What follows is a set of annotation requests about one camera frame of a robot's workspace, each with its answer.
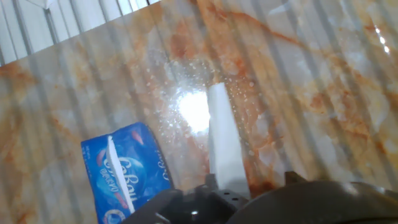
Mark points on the blue tissue pack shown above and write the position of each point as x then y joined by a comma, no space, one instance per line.
146,161

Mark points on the orange marble pattern mat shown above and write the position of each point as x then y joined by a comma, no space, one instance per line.
311,109

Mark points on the white paper napkin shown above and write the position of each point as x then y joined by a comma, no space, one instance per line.
224,140

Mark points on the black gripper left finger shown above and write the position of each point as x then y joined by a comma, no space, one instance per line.
186,205

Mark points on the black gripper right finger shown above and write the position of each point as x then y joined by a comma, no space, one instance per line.
292,178

